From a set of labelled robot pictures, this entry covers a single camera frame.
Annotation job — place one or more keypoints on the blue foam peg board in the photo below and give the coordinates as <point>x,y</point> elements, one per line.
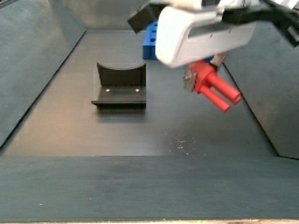
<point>148,44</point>

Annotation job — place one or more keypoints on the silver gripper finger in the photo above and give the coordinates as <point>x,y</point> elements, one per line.
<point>188,81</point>
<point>218,59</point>

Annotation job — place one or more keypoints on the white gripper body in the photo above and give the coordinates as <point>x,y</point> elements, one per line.
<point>193,33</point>

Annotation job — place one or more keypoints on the red three prong object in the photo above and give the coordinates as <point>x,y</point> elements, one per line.
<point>207,80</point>

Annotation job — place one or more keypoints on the black fixture bracket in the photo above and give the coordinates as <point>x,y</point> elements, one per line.
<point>121,87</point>

